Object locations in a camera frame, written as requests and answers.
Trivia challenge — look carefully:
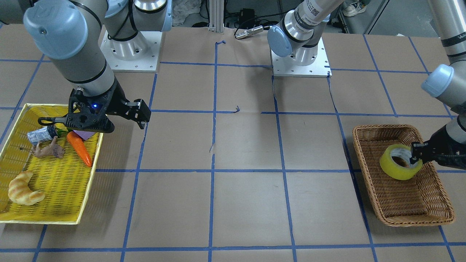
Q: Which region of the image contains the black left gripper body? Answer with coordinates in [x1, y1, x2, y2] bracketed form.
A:
[422, 126, 466, 170]

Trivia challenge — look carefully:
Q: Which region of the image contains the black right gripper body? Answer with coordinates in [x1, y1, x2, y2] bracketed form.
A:
[68, 80, 126, 133]

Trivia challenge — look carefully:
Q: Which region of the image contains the yellow tape roll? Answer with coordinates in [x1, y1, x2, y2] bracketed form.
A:
[379, 144, 422, 180]

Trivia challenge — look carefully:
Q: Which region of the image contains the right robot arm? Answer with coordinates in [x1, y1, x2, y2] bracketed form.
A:
[23, 0, 172, 133]

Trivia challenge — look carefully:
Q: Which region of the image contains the purple foam block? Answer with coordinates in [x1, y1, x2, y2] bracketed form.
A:
[74, 130, 95, 141]

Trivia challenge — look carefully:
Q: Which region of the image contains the orange toy carrot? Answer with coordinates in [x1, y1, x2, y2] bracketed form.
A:
[66, 131, 92, 167]

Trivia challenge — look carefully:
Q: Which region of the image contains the green toy leaf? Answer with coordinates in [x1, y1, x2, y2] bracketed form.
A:
[55, 127, 71, 138]

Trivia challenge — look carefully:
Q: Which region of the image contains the brown wicker basket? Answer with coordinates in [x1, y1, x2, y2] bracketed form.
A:
[352, 124, 456, 227]

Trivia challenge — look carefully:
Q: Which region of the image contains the brown toy animal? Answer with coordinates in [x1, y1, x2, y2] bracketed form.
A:
[19, 136, 66, 159]

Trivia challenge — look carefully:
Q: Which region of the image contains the small labelled bottle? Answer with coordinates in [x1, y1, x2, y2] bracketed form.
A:
[27, 126, 60, 146]

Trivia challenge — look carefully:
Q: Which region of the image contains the yellow woven basket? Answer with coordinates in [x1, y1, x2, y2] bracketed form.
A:
[0, 103, 103, 225]

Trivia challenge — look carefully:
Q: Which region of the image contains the toy croissant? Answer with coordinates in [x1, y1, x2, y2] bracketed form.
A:
[7, 171, 46, 206]

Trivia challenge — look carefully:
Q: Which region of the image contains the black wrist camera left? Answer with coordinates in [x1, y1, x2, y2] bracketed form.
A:
[411, 142, 429, 159]

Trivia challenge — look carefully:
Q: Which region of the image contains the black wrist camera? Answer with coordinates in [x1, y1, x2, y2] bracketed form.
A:
[122, 99, 151, 130]
[411, 142, 429, 159]

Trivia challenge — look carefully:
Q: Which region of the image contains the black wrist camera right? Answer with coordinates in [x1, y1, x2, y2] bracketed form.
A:
[122, 99, 151, 130]

